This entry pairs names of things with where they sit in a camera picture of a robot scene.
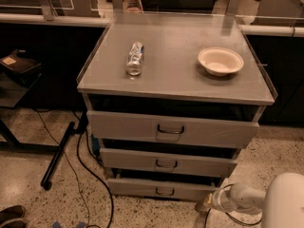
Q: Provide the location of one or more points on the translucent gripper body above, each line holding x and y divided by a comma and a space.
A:
218, 199

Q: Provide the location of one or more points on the grey bottom drawer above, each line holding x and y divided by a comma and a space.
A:
162, 185

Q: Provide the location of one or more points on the grey drawer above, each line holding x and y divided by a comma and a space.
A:
165, 129
162, 185
167, 163

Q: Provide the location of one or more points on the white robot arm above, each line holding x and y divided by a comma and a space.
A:
281, 205

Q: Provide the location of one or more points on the grey middle drawer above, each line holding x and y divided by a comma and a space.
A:
167, 163

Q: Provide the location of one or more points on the grey drawer cabinet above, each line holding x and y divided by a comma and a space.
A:
173, 83

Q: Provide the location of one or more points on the grey top drawer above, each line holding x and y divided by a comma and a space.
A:
165, 129

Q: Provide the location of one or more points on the white paper bowl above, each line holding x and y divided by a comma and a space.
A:
220, 61

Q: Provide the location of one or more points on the crushed plastic water bottle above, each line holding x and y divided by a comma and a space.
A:
135, 59

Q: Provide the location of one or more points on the black stand leg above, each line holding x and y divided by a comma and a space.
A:
46, 180

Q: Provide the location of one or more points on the dark shoe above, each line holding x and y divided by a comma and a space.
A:
15, 223
13, 212

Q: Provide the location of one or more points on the background jar with lid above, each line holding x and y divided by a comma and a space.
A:
132, 6

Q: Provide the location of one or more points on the dark side table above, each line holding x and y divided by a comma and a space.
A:
10, 95

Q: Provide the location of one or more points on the black box with label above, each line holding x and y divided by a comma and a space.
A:
21, 68

